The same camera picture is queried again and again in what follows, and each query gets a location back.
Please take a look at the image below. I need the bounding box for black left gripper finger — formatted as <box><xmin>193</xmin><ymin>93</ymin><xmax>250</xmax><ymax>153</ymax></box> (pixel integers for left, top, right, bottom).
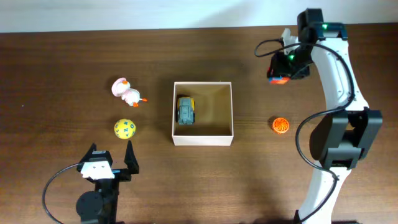
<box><xmin>76</xmin><ymin>143</ymin><xmax>96</xmax><ymax>170</ymax></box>
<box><xmin>124</xmin><ymin>140</ymin><xmax>139</xmax><ymax>174</ymax></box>

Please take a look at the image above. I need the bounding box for colourful puzzle cube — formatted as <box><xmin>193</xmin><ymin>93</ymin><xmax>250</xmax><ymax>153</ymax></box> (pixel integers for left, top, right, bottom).
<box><xmin>269</xmin><ymin>77</ymin><xmax>290</xmax><ymax>85</ymax></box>

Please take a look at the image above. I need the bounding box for yellow grey toy truck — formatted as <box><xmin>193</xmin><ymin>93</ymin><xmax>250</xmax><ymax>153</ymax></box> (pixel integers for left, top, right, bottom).
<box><xmin>177</xmin><ymin>96</ymin><xmax>195</xmax><ymax>125</ymax></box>

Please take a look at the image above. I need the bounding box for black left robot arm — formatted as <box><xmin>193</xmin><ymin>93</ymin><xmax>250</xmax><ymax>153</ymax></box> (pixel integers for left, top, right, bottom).
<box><xmin>76</xmin><ymin>141</ymin><xmax>139</xmax><ymax>224</ymax></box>

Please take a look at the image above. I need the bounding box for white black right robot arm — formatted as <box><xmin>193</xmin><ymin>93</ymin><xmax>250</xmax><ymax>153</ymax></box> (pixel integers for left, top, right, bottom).
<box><xmin>267</xmin><ymin>9</ymin><xmax>382</xmax><ymax>223</ymax></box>

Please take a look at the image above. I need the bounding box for yellow ball with blue letters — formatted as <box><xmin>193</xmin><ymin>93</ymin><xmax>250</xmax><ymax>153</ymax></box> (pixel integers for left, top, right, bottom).
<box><xmin>114</xmin><ymin>119</ymin><xmax>136</xmax><ymax>139</ymax></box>

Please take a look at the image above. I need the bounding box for orange ridged disc toy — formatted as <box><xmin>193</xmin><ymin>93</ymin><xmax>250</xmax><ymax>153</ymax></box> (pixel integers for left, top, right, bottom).
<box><xmin>272</xmin><ymin>117</ymin><xmax>290</xmax><ymax>134</ymax></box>

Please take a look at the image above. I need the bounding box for pink white duck toy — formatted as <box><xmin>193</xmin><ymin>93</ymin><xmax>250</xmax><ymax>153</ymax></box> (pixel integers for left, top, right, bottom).
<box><xmin>111</xmin><ymin>78</ymin><xmax>147</xmax><ymax>107</ymax></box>

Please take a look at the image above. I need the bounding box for white cardboard box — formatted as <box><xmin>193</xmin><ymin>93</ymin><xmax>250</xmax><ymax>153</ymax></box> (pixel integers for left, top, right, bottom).
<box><xmin>172</xmin><ymin>82</ymin><xmax>234</xmax><ymax>146</ymax></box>

